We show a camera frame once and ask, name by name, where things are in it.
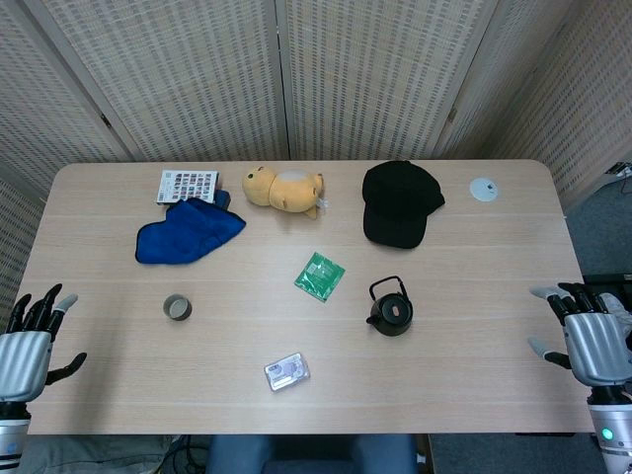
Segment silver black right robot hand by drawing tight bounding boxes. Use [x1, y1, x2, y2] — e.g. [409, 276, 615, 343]
[526, 280, 632, 389]

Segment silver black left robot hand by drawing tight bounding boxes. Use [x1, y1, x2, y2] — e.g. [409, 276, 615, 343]
[0, 282, 88, 404]

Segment small metal cup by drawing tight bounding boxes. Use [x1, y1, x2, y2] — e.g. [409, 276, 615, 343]
[163, 293, 195, 321]

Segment black teapot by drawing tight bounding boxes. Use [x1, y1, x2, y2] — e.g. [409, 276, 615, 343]
[365, 275, 415, 338]

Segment black equipment case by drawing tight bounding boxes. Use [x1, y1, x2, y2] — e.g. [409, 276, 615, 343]
[582, 273, 632, 297]

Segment grey fabric bag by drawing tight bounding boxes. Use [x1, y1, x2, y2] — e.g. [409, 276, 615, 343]
[19, 434, 172, 474]

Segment round grey grommet cover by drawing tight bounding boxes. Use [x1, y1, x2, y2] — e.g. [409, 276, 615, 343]
[468, 177, 500, 202]

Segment blue cloth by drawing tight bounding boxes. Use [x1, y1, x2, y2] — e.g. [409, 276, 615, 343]
[134, 197, 247, 266]

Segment black baseball cap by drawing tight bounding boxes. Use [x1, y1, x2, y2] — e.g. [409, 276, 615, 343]
[361, 159, 446, 250]

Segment clear plastic floss box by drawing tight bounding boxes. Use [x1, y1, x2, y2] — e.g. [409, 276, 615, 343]
[263, 352, 312, 394]

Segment green foil sachet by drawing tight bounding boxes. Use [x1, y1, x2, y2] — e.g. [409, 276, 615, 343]
[293, 251, 347, 304]

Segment blue padded seat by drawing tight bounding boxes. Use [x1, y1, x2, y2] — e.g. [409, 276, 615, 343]
[204, 434, 421, 474]

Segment yellow plush bear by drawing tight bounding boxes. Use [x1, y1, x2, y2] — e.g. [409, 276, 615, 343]
[241, 166, 331, 220]

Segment woven folding screen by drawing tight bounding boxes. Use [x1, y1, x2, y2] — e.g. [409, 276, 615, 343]
[0, 0, 632, 337]

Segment black floor cables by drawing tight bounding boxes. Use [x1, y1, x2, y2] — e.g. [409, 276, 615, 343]
[165, 434, 211, 474]

